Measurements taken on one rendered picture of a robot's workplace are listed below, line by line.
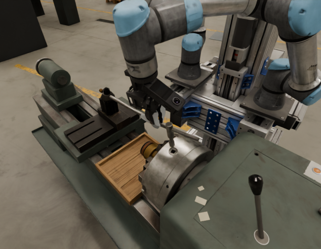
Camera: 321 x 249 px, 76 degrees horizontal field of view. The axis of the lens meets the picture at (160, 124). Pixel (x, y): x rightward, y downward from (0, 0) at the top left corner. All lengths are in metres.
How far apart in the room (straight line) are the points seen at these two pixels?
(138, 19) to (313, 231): 0.65
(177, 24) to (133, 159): 0.85
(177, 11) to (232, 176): 0.49
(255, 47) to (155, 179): 0.90
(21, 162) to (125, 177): 1.77
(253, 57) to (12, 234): 2.23
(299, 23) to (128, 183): 0.92
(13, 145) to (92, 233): 1.52
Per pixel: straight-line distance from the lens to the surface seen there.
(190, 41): 1.24
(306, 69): 0.93
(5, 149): 2.98
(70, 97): 1.70
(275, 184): 0.74
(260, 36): 1.27
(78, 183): 1.60
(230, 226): 0.62
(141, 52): 0.47
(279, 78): 1.10
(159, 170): 0.75
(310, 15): 0.73
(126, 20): 0.44
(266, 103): 1.16
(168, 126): 0.63
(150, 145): 0.92
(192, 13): 0.50
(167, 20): 0.48
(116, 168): 1.16
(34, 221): 2.24
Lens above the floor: 1.81
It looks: 42 degrees down
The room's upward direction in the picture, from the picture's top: straight up
